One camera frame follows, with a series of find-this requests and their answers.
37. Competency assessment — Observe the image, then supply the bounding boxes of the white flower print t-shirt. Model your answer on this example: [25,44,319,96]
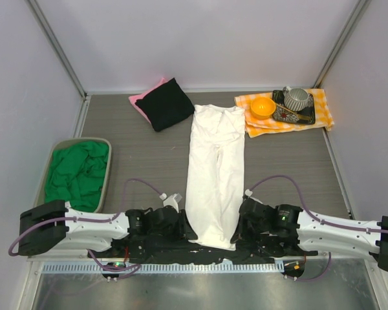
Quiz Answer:
[184,105,245,251]

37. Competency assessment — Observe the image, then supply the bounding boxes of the grey plastic tray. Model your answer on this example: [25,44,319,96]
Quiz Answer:
[34,136,113,214]

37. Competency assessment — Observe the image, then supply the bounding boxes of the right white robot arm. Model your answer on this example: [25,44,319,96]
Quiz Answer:
[231,196,388,272]

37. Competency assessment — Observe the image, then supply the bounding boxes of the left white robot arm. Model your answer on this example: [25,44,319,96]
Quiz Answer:
[8,197,197,256]

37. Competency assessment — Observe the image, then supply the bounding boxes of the orange checkered cloth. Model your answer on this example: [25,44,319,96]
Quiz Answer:
[234,88,334,138]

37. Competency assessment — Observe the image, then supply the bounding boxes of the green t-shirt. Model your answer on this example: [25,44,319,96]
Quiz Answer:
[44,139,110,213]

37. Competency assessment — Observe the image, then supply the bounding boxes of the orange bowl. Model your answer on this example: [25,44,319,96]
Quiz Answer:
[250,97,276,119]

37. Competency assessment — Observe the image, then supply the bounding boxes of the folded black t-shirt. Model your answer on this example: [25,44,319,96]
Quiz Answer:
[136,78,195,132]

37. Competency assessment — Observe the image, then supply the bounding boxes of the black patterned plate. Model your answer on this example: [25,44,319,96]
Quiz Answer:
[272,90,316,125]

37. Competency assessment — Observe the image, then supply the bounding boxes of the striped grey cup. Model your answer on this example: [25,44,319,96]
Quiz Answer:
[283,86,314,112]

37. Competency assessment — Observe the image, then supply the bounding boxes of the folded pink t-shirt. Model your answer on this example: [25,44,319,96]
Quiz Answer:
[128,76,167,123]

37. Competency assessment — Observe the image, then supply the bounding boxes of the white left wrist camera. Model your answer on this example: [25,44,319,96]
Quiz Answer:
[159,193,182,212]

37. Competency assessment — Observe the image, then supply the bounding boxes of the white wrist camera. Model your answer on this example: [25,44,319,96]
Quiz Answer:
[243,189,253,199]
[159,193,182,212]

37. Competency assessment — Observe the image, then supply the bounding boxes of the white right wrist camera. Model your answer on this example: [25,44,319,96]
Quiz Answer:
[243,189,253,199]

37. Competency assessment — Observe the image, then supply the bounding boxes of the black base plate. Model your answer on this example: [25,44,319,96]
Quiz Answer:
[93,234,318,265]

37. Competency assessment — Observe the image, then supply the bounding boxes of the slotted cable duct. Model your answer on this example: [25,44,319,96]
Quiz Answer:
[41,260,284,274]

